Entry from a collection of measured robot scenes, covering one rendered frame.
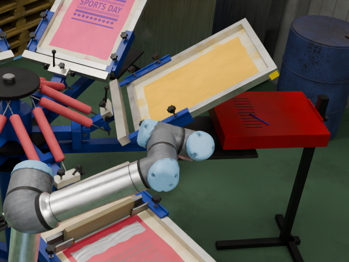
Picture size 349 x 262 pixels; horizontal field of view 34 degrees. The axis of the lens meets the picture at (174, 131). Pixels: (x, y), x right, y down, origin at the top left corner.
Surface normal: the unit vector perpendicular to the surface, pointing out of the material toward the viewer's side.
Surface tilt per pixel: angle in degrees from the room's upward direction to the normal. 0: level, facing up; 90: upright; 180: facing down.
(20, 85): 0
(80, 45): 32
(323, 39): 0
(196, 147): 54
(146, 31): 90
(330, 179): 0
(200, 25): 90
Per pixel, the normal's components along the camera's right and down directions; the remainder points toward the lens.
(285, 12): -0.70, 0.36
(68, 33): -0.11, -0.42
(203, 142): 0.26, -0.02
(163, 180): 0.07, 0.58
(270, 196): 0.09, -0.82
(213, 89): -0.44, -0.68
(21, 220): -0.41, 0.17
